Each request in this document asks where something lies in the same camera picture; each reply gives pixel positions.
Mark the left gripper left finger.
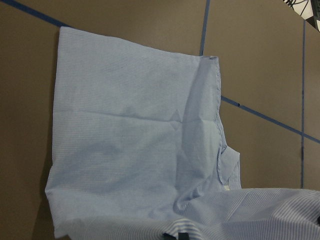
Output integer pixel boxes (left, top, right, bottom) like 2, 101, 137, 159
162, 233, 171, 240

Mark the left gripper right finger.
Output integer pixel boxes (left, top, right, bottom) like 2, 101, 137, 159
178, 232, 188, 240

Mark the light blue striped shirt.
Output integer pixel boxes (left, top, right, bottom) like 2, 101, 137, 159
45, 27, 320, 240

